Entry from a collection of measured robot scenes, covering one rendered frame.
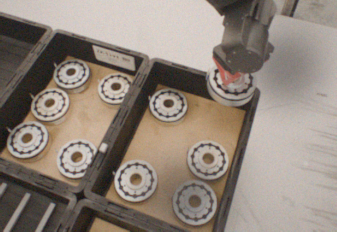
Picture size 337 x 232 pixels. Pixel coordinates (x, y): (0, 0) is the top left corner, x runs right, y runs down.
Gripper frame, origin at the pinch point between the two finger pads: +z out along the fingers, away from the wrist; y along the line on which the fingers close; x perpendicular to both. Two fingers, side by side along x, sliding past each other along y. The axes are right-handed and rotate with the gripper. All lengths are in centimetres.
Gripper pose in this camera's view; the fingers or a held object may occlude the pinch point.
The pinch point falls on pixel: (234, 75)
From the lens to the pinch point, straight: 68.6
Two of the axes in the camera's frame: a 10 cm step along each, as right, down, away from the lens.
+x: -5.5, -7.3, 4.0
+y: 8.4, -4.7, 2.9
